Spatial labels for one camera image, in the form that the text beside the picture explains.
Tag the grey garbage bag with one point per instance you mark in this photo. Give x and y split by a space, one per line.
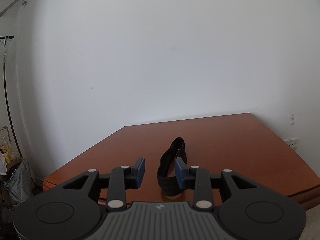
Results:
19 184

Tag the brown wooden nightstand cabinet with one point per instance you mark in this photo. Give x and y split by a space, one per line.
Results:
239 142

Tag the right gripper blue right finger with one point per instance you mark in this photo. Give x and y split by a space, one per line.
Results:
196 179

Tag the white wall socket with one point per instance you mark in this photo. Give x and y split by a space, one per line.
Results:
292 119

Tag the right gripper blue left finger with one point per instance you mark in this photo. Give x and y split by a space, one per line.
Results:
121 179

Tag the white power strip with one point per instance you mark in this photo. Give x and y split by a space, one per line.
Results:
292 143

